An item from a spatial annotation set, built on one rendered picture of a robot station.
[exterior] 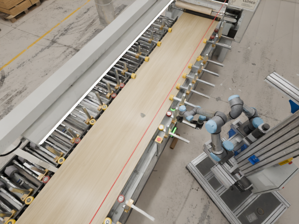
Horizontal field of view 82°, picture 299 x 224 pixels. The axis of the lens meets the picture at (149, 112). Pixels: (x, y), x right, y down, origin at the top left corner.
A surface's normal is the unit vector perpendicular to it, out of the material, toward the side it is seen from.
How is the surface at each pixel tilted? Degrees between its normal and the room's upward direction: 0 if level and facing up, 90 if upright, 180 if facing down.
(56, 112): 61
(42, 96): 0
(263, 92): 0
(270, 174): 0
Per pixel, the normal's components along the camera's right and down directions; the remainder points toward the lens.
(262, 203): -0.01, -0.52
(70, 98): 0.76, 0.10
